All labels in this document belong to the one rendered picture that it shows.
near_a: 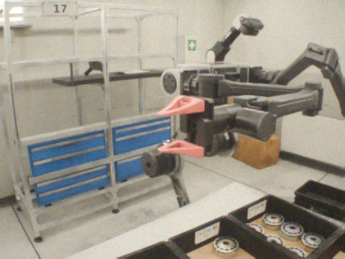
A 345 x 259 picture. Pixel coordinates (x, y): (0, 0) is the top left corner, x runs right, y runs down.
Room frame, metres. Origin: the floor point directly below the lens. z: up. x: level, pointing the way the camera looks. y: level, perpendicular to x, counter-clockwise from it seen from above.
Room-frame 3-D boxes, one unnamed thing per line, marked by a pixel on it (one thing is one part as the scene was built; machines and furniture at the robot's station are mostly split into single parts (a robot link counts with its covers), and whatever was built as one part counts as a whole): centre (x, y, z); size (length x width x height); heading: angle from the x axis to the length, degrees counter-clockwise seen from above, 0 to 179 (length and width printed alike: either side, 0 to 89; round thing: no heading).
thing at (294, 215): (0.97, -0.44, 0.87); 0.40 x 0.30 x 0.11; 34
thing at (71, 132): (2.56, 0.65, 0.91); 1.70 x 0.10 x 0.05; 132
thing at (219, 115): (0.55, -0.06, 1.45); 0.07 x 0.07 x 0.10; 40
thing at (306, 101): (0.76, -0.31, 1.45); 0.43 x 0.06 x 0.11; 131
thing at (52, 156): (2.27, 0.93, 0.60); 0.72 x 0.03 x 0.56; 132
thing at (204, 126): (0.50, -0.01, 1.44); 0.09 x 0.07 x 0.07; 130
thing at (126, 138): (2.81, 0.33, 0.60); 0.72 x 0.03 x 0.56; 132
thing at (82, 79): (2.88, 0.59, 1.32); 1.20 x 0.45 x 0.06; 132
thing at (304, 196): (1.79, -1.11, 0.37); 0.40 x 0.30 x 0.45; 42
